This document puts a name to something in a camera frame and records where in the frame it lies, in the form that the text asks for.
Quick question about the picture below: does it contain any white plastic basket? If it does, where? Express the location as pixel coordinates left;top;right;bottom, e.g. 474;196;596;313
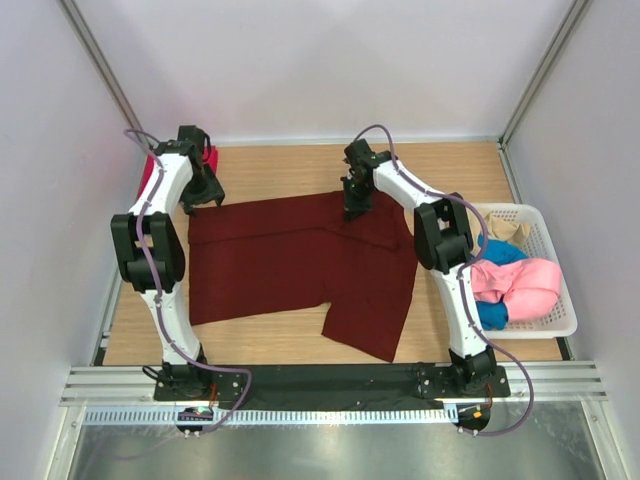
468;203;578;339

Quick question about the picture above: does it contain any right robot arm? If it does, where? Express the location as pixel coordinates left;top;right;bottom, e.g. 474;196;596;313
341;139;497;396

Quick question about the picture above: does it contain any white slotted cable duct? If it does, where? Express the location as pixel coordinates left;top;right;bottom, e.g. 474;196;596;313
83;405;458;427

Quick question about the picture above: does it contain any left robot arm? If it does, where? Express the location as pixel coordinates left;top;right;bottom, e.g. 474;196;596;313
110;125;225;401

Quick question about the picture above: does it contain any dark red t-shirt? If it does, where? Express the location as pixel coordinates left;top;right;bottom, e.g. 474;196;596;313
188;191;417;362

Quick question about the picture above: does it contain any blue t-shirt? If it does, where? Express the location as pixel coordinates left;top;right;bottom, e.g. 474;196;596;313
472;234;530;330

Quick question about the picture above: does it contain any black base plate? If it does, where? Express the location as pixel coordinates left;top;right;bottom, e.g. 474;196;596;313
142;362;510;412

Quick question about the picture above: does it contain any aluminium frame rail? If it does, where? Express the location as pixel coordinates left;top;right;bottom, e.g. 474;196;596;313
60;361;607;411

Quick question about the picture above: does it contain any beige t-shirt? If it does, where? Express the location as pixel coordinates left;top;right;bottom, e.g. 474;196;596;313
484;213;531;248

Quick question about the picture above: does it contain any folded red t-shirt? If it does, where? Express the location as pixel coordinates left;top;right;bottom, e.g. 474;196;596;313
137;146;219;197

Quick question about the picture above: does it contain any pink t-shirt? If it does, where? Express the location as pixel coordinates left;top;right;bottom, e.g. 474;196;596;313
471;258;562;330

